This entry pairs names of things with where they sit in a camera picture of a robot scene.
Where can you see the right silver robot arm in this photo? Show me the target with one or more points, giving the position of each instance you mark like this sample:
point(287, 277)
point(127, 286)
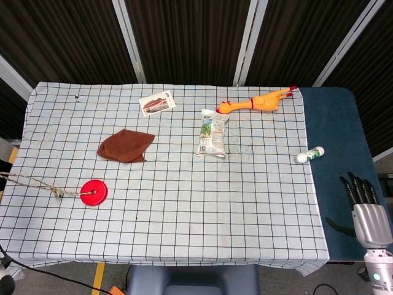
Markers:
point(379, 270)

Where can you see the yellow rubber chicken toy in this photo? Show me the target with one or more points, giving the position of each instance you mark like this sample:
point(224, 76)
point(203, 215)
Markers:
point(255, 103)

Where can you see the small orange object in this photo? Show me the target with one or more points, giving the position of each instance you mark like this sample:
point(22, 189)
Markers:
point(116, 290)

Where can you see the dark teal table mat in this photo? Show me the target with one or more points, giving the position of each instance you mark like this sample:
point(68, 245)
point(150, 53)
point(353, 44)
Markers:
point(337, 138)

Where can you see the white checkered tablecloth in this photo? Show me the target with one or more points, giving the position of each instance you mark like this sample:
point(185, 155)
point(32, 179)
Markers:
point(165, 172)

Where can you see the small white green bottle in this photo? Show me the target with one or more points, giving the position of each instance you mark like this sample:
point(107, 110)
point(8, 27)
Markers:
point(308, 154)

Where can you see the red plastic disc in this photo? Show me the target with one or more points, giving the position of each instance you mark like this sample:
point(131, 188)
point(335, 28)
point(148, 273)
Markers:
point(94, 192)

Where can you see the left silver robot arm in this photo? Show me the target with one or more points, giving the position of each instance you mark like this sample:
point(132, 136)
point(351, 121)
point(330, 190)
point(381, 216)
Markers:
point(4, 276)

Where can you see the brown folded cloth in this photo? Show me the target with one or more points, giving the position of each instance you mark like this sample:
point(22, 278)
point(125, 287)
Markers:
point(126, 146)

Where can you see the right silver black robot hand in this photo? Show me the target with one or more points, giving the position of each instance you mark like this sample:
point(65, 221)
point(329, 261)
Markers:
point(368, 222)

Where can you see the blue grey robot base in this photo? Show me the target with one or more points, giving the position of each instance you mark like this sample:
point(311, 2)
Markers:
point(193, 279)

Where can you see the postcard with red building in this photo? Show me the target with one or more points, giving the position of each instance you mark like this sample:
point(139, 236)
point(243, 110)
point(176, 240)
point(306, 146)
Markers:
point(157, 103)

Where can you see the snack bag green white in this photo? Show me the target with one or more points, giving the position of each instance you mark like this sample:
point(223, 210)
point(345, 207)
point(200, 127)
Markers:
point(212, 135)

